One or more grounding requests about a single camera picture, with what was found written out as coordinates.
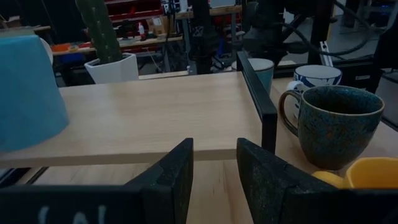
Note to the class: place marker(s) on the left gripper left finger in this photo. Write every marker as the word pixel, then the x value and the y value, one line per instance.
pixel 169 186

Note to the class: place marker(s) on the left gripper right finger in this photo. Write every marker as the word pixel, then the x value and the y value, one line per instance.
pixel 264 186

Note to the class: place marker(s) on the yellow faceted mug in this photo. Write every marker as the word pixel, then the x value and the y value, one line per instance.
pixel 373 174

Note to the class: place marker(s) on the white mug blue leaf pattern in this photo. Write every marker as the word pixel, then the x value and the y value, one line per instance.
pixel 317 74

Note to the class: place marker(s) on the light blue faceted mug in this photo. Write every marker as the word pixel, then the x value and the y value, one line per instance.
pixel 28 93

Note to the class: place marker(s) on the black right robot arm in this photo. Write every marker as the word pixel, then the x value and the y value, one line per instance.
pixel 267 31

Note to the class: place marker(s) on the blue-brown glazed mug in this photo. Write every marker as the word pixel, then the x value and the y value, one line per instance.
pixel 335 130

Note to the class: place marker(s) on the white faceted planter pot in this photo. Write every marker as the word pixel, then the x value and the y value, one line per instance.
pixel 115 70

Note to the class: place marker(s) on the long wooden workbench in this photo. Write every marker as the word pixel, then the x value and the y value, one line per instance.
pixel 155 40

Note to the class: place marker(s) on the white bottle red cap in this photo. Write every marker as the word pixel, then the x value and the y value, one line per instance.
pixel 141 29

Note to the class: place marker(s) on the blue storage bin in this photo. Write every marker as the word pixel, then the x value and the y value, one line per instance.
pixel 73 58

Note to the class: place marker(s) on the cardboard box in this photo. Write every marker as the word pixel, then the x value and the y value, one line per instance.
pixel 158 25

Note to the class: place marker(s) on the green cactus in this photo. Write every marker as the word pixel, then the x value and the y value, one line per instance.
pixel 99 31

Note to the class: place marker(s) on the orange tray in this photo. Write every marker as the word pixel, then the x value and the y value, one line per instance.
pixel 60 47

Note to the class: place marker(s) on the wooden shelf riser black frame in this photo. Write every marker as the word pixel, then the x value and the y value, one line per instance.
pixel 155 118

